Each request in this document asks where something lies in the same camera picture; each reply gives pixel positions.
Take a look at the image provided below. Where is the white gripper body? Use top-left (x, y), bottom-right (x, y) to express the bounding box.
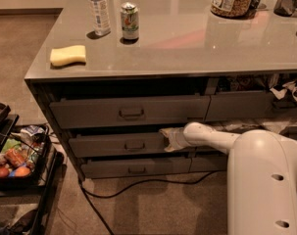
top-left (169, 127), bottom-right (189, 150)

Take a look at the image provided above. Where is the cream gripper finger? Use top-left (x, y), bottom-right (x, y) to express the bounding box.
top-left (165, 144), bottom-right (180, 153)
top-left (159, 127), bottom-right (173, 138)

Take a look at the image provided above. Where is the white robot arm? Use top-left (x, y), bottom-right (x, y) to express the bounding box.
top-left (161, 122), bottom-right (297, 235)

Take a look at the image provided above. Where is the grey drawer cabinet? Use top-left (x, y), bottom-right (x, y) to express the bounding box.
top-left (25, 0), bottom-right (297, 170)

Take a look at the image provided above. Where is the green white soda can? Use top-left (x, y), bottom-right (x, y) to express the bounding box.
top-left (121, 2), bottom-right (139, 40)

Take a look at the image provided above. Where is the crumpled chip bag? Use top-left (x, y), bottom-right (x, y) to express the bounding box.
top-left (270, 79), bottom-right (297, 103)

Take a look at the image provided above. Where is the yellow sponge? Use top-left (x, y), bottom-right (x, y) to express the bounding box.
top-left (50, 45), bottom-right (86, 67)

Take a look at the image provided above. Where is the snack bag in bin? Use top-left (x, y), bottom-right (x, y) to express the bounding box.
top-left (21, 125), bottom-right (46, 145)

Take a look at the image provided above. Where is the clear plastic water bottle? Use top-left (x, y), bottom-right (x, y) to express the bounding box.
top-left (88, 0), bottom-right (111, 36)

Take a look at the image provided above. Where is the black cart with bins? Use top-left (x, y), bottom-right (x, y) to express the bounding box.
top-left (0, 103), bottom-right (64, 235)

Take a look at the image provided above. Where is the orange fruit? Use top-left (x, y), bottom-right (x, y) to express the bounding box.
top-left (15, 166), bottom-right (31, 177)

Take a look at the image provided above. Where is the red apple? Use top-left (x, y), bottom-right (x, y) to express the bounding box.
top-left (0, 167), bottom-right (10, 178)

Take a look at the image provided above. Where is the black floor cable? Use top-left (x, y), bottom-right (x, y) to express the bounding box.
top-left (77, 169), bottom-right (221, 235)

